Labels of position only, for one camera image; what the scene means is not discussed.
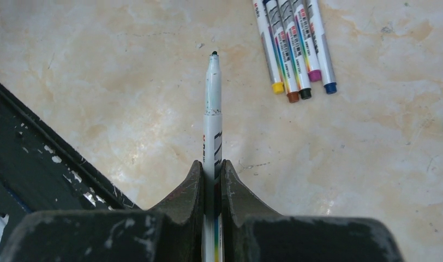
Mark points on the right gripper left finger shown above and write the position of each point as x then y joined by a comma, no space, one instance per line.
170,231

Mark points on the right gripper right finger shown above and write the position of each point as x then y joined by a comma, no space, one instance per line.
255,232

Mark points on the brown capped pen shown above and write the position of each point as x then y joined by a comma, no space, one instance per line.
212,239

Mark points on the purple capped pen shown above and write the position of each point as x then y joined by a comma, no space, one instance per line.
308,47

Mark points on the yellow capped pen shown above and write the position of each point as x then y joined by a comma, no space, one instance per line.
267,43

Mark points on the blue capped pen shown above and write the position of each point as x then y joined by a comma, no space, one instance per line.
321,47

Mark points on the black capped pen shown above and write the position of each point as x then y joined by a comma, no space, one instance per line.
297,57

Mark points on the green capped pen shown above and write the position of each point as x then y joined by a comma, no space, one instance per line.
282,46

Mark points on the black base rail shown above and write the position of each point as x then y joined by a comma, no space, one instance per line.
41,171

